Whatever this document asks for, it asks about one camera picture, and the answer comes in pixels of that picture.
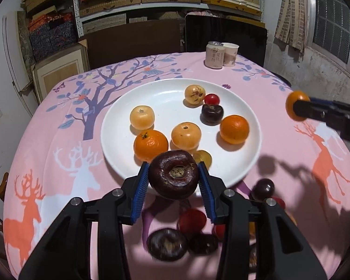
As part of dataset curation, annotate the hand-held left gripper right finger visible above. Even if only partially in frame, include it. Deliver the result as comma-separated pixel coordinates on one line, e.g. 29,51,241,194
197,161,329,280

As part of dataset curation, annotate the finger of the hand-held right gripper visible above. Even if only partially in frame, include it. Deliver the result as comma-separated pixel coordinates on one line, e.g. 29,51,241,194
293,99,329,121
308,97,343,107

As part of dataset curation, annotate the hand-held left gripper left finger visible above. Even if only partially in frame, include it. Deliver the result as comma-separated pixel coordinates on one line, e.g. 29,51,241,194
18,161,150,280

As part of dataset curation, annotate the medium orange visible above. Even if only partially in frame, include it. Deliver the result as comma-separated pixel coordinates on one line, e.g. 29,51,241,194
285,91,311,122

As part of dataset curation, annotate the small yellow cherry tomato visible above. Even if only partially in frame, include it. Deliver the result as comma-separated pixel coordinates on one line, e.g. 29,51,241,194
192,150,212,170

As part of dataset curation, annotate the small orange with leaf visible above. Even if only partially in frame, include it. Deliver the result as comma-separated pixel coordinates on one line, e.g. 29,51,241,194
133,130,169,162

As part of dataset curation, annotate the yellow-orange persimmon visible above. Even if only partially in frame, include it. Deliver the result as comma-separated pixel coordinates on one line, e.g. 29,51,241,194
171,122,201,150

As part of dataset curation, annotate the large orange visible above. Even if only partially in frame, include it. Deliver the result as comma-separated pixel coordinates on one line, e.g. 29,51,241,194
220,115,250,144

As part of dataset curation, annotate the pale yellow persimmon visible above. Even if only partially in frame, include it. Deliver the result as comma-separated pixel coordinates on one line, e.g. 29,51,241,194
130,105,155,131

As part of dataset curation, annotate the white oval plate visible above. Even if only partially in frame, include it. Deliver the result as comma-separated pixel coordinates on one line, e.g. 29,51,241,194
101,78,263,188

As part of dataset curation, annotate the cream speckled pear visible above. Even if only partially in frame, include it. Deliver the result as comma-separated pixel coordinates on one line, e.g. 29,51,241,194
184,84,206,106

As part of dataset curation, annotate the small dark purple mangosteen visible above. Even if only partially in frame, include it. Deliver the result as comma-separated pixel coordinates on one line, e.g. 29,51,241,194
188,233,219,255

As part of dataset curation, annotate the dark purple plum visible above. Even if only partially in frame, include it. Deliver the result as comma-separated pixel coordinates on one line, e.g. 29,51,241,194
252,178,275,202

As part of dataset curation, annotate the pink deer print tablecloth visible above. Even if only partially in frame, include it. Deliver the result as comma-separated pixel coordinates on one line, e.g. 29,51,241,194
3,51,350,280

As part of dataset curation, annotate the hanging bamboo mat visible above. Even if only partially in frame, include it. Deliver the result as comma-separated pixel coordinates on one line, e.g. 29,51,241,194
276,0,315,54

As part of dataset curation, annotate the white paper cup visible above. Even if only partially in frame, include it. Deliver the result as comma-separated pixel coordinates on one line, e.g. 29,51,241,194
222,43,240,68

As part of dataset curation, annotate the beige drink can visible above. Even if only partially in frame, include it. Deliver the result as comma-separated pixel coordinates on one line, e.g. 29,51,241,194
205,41,224,69

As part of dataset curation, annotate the glossy black panel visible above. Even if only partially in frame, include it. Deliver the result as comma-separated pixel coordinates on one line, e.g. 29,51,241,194
185,14,268,67

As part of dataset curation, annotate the stack of yellow flat boxes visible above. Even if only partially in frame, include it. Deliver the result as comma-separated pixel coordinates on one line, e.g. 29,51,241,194
203,0,263,17

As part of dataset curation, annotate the pink cloth bundle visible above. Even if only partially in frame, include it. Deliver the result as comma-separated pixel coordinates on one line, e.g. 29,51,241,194
189,10,219,17

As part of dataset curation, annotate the dark brown wooden board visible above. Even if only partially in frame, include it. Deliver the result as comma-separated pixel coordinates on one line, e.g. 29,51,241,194
79,20,185,70

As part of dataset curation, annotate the stack of blue patterned boxes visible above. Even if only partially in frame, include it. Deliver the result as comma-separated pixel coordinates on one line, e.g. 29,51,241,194
28,13,78,62

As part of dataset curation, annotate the white leaning board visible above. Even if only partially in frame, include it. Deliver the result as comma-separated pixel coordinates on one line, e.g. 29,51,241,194
3,14,38,117

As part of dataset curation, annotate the grey marble slab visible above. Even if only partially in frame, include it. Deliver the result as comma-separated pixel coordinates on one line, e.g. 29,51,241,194
17,11,35,65

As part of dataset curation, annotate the white metal shelf rack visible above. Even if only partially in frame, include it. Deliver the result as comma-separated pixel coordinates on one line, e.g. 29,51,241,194
72,0,265,35

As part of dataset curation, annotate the window with wire mesh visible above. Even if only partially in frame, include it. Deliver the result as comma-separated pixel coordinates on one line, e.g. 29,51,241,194
311,0,350,73

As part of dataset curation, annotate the beige picture frame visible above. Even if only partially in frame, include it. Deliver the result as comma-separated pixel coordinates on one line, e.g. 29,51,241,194
31,42,90,104

